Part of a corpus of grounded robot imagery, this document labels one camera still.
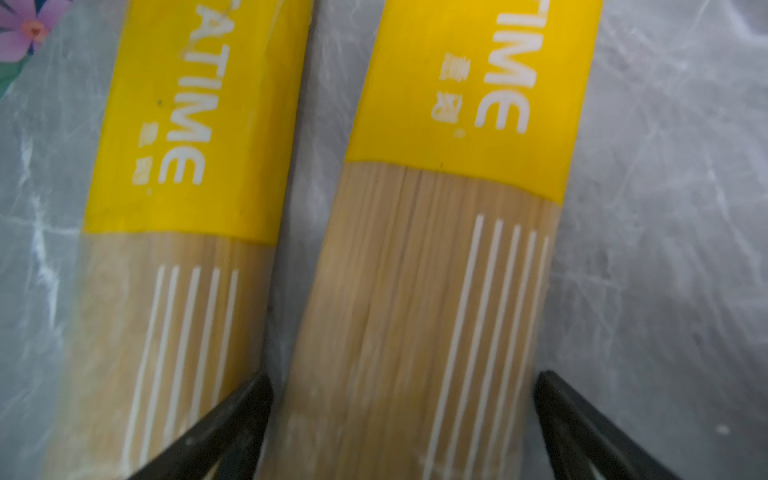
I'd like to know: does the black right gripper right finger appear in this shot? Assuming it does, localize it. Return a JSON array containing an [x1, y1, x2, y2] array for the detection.
[[533, 370, 678, 480]]

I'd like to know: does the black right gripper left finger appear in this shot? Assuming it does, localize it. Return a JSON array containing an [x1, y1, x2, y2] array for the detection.
[[132, 372, 274, 480]]

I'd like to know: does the yellow Pastatime spaghetti bag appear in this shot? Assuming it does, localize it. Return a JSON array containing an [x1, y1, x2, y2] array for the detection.
[[259, 1, 602, 479]]

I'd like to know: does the yellow spaghetti bag far left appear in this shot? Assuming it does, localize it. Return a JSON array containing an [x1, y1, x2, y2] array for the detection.
[[42, 1, 313, 479]]

